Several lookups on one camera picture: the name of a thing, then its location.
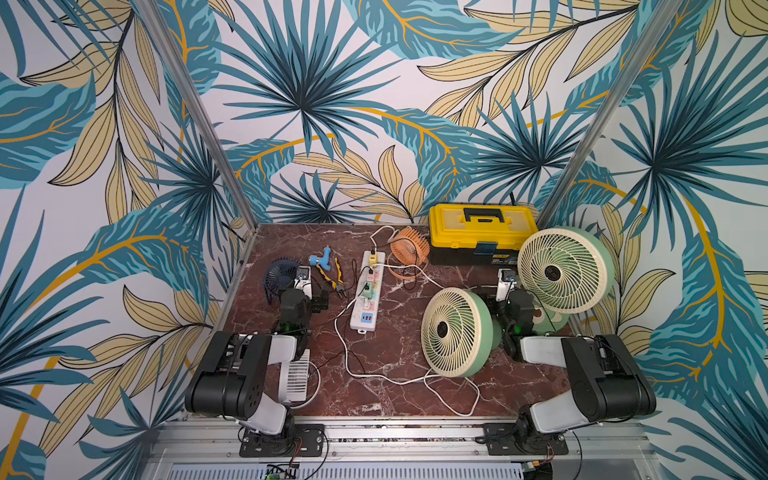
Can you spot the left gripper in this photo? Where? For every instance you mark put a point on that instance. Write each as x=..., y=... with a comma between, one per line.
x=319, y=300

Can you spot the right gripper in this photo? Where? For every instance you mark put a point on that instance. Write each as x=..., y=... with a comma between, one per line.
x=500, y=293

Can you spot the green usb charger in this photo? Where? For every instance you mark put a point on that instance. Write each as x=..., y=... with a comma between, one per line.
x=368, y=290

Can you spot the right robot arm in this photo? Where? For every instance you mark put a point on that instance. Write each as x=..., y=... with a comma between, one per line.
x=605, y=382

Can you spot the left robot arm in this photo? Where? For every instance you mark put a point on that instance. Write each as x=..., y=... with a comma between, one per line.
x=230, y=380

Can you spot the navy blue mini fan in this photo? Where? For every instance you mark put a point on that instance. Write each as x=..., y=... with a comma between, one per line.
x=279, y=276

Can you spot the white power strip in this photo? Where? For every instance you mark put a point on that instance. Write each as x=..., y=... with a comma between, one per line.
x=365, y=312

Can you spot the large green standing fan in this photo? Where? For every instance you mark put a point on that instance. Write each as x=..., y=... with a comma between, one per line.
x=566, y=271

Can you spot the small green desk fan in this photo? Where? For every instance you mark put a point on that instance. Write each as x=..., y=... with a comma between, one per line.
x=458, y=333

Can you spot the white mini fan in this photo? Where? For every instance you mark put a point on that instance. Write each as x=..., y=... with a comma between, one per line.
x=293, y=380

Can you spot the orange mini fan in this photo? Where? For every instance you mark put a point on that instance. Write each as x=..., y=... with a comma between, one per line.
x=409, y=253

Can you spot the yellow black pliers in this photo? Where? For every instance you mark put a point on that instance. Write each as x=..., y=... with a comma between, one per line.
x=335, y=281

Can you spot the blue plastic faucet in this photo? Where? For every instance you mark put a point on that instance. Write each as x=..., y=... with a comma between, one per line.
x=322, y=261

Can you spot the yellow black toolbox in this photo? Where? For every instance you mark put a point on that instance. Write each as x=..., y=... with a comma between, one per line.
x=478, y=235

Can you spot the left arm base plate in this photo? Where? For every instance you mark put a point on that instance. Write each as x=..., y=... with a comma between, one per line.
x=300, y=440

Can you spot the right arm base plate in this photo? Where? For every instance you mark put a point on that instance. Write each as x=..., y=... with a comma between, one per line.
x=506, y=439

